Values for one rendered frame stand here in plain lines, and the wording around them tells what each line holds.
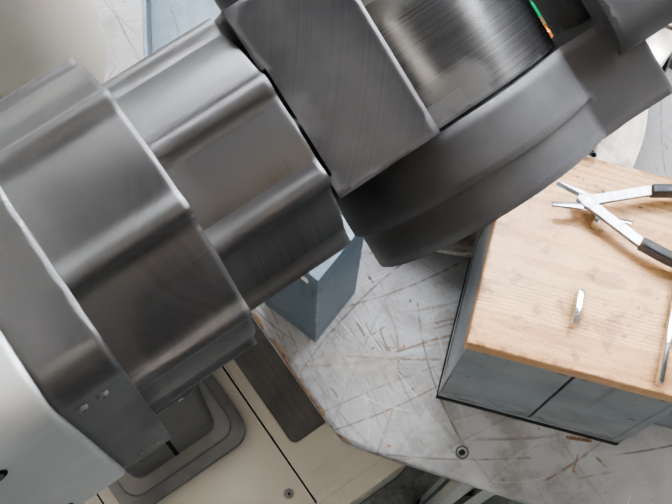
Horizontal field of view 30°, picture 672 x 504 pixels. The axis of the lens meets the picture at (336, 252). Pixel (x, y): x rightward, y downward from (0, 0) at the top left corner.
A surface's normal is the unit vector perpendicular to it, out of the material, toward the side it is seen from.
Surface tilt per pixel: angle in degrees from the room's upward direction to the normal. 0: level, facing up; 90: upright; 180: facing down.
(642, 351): 0
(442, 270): 0
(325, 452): 0
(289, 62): 21
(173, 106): 14
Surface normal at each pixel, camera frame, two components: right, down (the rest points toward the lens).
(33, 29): 0.75, 0.64
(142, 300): 0.39, 0.29
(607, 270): 0.03, -0.28
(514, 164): 0.24, -0.01
